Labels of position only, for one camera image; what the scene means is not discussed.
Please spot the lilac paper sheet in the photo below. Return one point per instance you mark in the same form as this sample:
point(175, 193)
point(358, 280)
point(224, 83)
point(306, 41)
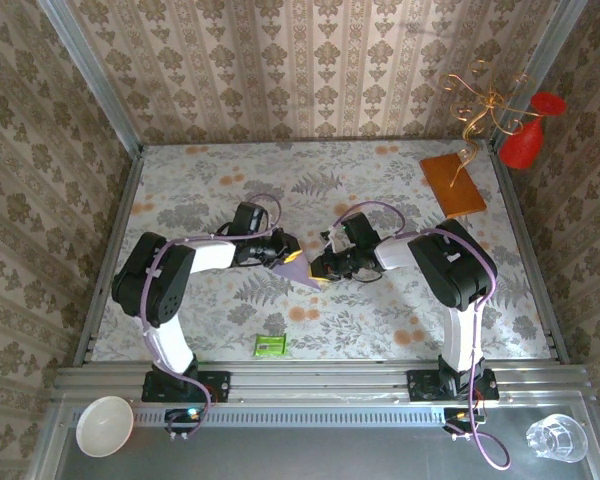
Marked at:
point(295, 272)

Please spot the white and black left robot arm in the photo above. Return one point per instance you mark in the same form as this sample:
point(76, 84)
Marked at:
point(172, 345)

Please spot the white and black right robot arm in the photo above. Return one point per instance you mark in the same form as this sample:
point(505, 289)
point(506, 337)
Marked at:
point(460, 340)

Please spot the green snack packet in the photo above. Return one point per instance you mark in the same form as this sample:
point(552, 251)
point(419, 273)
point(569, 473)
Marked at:
point(270, 345)

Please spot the floral patterned table cloth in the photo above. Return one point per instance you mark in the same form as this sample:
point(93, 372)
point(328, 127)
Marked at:
point(330, 165)

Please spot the orange-brown wooden board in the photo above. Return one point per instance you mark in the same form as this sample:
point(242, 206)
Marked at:
point(452, 185)

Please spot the red wine glass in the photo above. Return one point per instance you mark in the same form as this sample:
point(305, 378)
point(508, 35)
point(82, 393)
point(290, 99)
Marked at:
point(522, 145)

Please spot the white bowl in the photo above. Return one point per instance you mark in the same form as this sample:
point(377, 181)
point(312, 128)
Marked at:
point(105, 425)

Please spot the clear glass tumbler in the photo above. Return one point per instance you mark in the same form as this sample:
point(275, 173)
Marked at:
point(555, 440)

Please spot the aluminium mounting rail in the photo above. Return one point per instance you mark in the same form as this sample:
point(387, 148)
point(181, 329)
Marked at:
point(320, 385)

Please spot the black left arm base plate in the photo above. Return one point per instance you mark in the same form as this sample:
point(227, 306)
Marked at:
point(215, 385)

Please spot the aluminium side rail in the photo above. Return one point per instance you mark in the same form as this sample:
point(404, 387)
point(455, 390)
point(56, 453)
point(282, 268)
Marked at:
point(119, 220)
point(513, 200)

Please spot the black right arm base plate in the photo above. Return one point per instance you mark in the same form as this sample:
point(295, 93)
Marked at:
point(485, 385)

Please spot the aluminium frame post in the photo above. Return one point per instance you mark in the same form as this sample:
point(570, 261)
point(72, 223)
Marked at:
point(92, 75)
point(545, 55)

